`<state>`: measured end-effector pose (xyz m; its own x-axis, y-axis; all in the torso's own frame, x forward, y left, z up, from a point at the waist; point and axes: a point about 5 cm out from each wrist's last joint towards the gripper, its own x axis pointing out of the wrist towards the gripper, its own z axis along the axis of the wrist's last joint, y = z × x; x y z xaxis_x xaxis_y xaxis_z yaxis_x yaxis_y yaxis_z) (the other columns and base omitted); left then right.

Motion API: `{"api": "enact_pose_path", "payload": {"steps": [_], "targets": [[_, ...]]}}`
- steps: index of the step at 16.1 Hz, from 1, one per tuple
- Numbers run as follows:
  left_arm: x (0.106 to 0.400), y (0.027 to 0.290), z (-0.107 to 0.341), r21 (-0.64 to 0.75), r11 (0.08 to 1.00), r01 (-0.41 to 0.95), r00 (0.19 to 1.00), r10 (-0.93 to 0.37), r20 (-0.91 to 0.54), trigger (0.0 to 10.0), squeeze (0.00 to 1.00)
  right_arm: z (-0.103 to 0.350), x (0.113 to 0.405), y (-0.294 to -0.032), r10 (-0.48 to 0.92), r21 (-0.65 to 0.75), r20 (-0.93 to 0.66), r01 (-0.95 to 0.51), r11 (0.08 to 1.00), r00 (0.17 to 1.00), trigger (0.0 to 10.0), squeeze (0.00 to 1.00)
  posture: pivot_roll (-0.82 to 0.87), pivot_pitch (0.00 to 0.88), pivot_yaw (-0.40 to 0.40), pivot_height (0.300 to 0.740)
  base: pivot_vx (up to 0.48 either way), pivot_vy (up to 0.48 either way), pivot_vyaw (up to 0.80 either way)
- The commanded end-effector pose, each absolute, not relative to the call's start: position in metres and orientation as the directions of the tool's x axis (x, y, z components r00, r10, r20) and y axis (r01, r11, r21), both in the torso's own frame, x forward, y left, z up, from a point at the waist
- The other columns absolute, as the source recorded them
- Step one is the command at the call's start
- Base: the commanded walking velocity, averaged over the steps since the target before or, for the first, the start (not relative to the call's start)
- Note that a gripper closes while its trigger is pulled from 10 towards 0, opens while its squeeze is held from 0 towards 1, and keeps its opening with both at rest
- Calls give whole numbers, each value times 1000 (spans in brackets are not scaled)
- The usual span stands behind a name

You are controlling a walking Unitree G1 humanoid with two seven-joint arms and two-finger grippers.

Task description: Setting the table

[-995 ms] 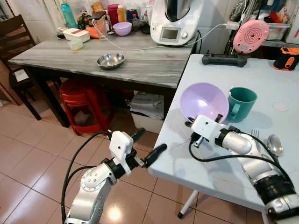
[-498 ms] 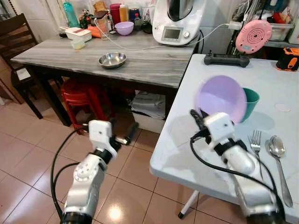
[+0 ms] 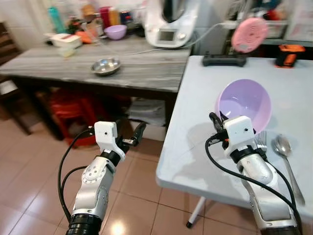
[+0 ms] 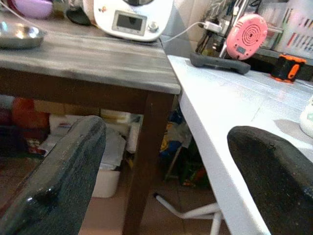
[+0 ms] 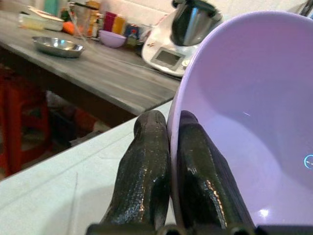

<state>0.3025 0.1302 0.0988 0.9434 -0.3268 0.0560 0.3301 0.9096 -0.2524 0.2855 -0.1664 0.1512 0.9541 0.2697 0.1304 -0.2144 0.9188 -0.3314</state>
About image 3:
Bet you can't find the large purple plastic bowl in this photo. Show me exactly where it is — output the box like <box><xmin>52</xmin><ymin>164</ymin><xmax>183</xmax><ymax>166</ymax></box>
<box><xmin>215</xmin><ymin>79</ymin><xmax>273</xmax><ymax>135</ymax></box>

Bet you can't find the white storage box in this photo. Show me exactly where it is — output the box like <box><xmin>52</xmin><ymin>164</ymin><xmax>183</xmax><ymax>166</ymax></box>
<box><xmin>127</xmin><ymin>97</ymin><xmax>167</xmax><ymax>142</ymax></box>

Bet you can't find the silver metal fork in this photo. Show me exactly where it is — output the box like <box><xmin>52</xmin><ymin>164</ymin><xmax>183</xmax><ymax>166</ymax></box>
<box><xmin>254</xmin><ymin>129</ymin><xmax>269</xmax><ymax>153</ymax></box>

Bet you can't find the red plastic stool stack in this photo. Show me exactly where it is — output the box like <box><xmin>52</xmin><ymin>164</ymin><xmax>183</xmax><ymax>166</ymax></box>
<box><xmin>48</xmin><ymin>90</ymin><xmax>99</xmax><ymax>148</ymax></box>

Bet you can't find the black flat device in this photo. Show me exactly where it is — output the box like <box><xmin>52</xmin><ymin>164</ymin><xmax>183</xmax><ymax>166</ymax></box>
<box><xmin>202</xmin><ymin>52</ymin><xmax>248</xmax><ymax>68</ymax></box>

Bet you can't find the small stainless steel bowl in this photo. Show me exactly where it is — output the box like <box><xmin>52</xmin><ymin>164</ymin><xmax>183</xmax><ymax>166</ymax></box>
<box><xmin>90</xmin><ymin>57</ymin><xmax>122</xmax><ymax>77</ymax></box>

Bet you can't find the silver metal spoon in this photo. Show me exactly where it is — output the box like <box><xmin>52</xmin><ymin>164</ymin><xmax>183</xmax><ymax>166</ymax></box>
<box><xmin>272</xmin><ymin>134</ymin><xmax>307</xmax><ymax>207</ymax></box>

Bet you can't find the white folding table leg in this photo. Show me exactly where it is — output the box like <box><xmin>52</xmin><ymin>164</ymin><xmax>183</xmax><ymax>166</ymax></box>
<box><xmin>185</xmin><ymin>196</ymin><xmax>206</xmax><ymax>229</ymax></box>

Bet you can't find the pink round fan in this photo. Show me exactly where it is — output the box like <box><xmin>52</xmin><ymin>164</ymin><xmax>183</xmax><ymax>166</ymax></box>
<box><xmin>231</xmin><ymin>17</ymin><xmax>269</xmax><ymax>54</ymax></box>

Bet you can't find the grey marble counter table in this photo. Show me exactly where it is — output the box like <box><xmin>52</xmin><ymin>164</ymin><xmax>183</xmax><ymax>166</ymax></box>
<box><xmin>0</xmin><ymin>35</ymin><xmax>192</xmax><ymax>141</ymax></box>

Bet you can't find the orange and black device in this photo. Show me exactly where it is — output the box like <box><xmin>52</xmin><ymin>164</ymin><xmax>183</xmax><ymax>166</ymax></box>
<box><xmin>274</xmin><ymin>44</ymin><xmax>307</xmax><ymax>69</ymax></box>

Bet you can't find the small purple bowl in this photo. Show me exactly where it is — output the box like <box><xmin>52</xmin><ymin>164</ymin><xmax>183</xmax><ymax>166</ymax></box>
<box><xmin>104</xmin><ymin>24</ymin><xmax>128</xmax><ymax>41</ymax></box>

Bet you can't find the orange packet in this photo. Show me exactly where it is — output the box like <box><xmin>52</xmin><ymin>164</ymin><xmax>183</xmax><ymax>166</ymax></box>
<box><xmin>75</xmin><ymin>30</ymin><xmax>94</xmax><ymax>45</ymax></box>

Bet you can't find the white plastic food container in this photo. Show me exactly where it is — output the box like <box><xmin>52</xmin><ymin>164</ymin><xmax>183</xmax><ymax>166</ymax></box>
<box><xmin>50</xmin><ymin>33</ymin><xmax>83</xmax><ymax>49</ymax></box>

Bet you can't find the white kitchen cooking appliance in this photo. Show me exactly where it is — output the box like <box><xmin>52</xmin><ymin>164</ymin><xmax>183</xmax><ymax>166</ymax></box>
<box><xmin>144</xmin><ymin>0</ymin><xmax>201</xmax><ymax>49</ymax></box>

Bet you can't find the red jar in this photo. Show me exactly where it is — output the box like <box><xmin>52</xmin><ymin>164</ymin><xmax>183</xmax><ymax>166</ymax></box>
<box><xmin>99</xmin><ymin>6</ymin><xmax>112</xmax><ymax>29</ymax></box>

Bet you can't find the teal bottle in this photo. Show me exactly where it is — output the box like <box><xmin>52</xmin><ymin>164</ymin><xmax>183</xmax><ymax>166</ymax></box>
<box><xmin>47</xmin><ymin>5</ymin><xmax>67</xmax><ymax>34</ymax></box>

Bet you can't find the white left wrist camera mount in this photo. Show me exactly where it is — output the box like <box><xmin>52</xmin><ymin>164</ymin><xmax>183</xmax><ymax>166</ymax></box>
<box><xmin>93</xmin><ymin>120</ymin><xmax>121</xmax><ymax>153</ymax></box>

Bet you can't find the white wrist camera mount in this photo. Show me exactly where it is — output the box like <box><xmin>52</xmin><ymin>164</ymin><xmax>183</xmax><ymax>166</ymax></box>
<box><xmin>223</xmin><ymin>116</ymin><xmax>256</xmax><ymax>158</ymax></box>
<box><xmin>93</xmin><ymin>120</ymin><xmax>121</xmax><ymax>153</ymax></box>

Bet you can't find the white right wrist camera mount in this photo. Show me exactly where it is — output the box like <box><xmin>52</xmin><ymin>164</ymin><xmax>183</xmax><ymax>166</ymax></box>
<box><xmin>223</xmin><ymin>116</ymin><xmax>256</xmax><ymax>158</ymax></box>

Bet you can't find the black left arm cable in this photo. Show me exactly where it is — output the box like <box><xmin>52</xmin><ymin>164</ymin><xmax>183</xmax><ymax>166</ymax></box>
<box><xmin>57</xmin><ymin>128</ymin><xmax>96</xmax><ymax>222</ymax></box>

